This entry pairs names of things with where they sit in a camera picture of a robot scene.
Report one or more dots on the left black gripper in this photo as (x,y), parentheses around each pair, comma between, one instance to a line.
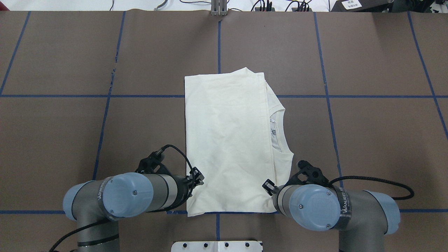
(186,186)

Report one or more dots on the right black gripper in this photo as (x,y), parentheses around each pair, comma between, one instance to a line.
(269,186)

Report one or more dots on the cream long-sleeve cat shirt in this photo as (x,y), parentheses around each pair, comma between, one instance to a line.
(235,137)

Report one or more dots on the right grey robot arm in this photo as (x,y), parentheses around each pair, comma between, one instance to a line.
(362,218)

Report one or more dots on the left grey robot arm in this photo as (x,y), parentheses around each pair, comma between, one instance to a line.
(97,205)

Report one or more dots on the black box with label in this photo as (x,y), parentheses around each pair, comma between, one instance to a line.
(368,6)

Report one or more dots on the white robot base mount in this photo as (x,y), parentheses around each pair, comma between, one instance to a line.
(218,246)

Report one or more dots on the aluminium frame post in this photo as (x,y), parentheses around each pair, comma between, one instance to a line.
(219,7)

